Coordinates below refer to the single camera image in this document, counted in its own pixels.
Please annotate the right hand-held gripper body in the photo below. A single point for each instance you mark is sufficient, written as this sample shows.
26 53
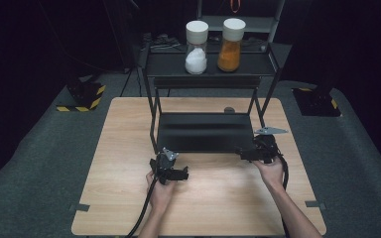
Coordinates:
266 145

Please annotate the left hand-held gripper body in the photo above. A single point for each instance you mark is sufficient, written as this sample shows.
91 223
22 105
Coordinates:
164 163

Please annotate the black metal two-tier rack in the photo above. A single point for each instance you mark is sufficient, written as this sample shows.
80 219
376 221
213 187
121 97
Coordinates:
205 132

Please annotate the orange powder jar white lid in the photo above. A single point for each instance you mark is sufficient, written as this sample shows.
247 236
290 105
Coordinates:
229 46

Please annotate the person's left hand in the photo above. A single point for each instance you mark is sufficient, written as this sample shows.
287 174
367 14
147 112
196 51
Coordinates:
160 195

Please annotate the person's right hand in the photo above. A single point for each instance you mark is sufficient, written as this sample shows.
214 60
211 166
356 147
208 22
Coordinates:
271 172

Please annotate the black stand base striped tape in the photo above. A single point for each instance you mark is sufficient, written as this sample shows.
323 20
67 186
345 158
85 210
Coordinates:
82 97
316 102

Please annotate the grey tape piece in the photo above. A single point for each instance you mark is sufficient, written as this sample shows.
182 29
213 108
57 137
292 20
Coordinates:
315 205
79 207

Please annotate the grey metal background shelf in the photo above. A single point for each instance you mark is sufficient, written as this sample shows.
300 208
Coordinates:
254 23

